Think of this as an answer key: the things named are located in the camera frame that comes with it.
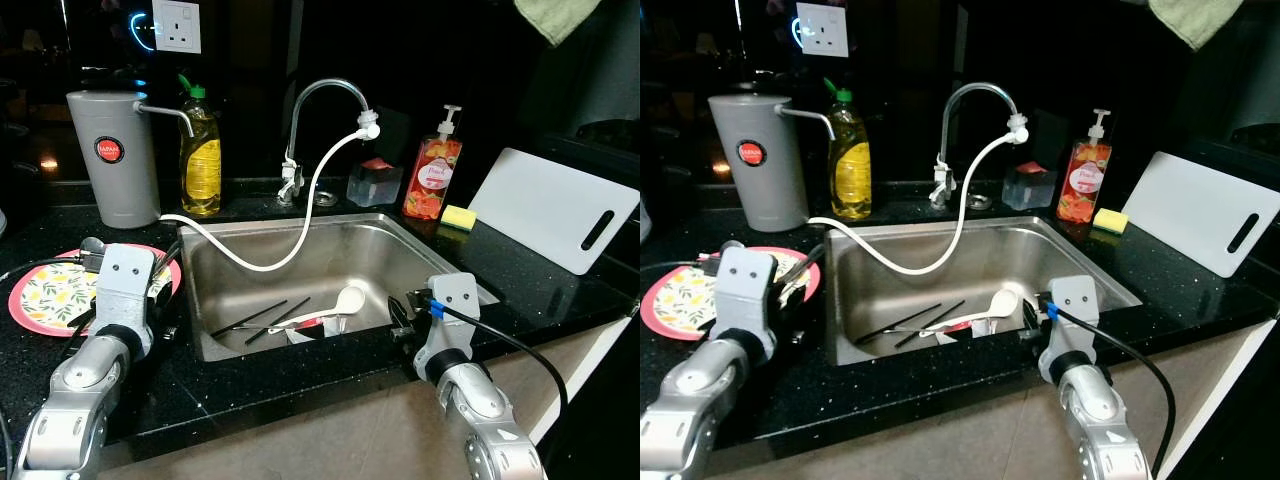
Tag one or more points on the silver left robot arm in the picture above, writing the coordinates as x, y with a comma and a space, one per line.
700, 400
75, 390

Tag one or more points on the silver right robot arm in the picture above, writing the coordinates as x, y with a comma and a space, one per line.
490, 420
1095, 420

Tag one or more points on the stainless steel sink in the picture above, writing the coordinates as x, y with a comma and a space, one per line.
1000, 255
380, 250

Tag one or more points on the grey water filter canister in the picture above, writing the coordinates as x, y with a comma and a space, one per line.
115, 190
760, 195

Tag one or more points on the yellow dish soap bottle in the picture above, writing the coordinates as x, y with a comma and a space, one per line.
202, 175
850, 178

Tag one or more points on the pink rimmed floral plate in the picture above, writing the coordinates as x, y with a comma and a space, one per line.
50, 295
680, 300

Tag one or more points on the yellow sponge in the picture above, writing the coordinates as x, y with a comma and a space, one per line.
459, 217
1110, 221

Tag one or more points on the clear plastic container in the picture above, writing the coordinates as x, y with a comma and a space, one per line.
373, 188
1028, 190

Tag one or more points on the red pump soap bottle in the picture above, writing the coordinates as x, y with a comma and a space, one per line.
432, 180
1085, 180

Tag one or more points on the chrome gooseneck faucet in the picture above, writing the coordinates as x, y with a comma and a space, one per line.
290, 185
942, 188

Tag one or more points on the white cutting board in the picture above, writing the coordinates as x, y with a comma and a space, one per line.
545, 210
1195, 210

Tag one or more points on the grey metal pot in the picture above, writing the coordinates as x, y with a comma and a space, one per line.
615, 80
1250, 85

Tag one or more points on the green cloth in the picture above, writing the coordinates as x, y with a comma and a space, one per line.
1190, 20
555, 18

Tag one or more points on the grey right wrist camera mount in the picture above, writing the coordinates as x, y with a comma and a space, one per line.
455, 300
1075, 305

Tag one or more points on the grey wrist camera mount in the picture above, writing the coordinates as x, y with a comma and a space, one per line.
1075, 305
455, 300
745, 290
125, 285

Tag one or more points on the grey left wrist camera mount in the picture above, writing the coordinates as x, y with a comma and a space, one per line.
745, 290
125, 285

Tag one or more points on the white wall socket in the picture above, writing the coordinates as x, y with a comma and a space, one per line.
822, 30
177, 28

